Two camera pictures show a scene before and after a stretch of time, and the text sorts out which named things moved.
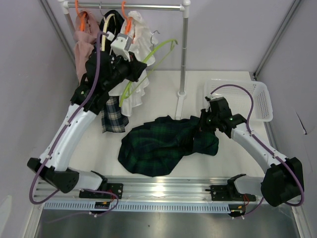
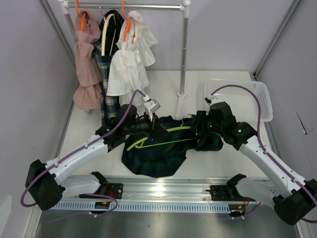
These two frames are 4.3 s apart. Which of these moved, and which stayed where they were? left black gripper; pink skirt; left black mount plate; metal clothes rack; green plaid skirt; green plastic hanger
Moved: left black gripper; green plastic hanger
Stayed: green plaid skirt; left black mount plate; pink skirt; metal clothes rack
